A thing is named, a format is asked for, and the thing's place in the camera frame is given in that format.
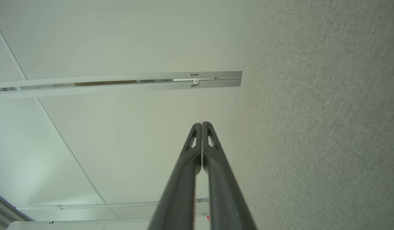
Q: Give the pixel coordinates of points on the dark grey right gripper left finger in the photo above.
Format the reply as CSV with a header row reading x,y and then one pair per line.
x,y
179,191

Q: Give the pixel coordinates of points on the grey fabric sofa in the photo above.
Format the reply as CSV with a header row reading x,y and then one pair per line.
x,y
328,121

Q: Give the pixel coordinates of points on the grey metal partition post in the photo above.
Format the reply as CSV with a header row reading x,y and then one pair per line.
x,y
88,91

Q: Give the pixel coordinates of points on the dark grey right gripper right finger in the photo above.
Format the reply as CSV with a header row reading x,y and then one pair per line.
x,y
225,198

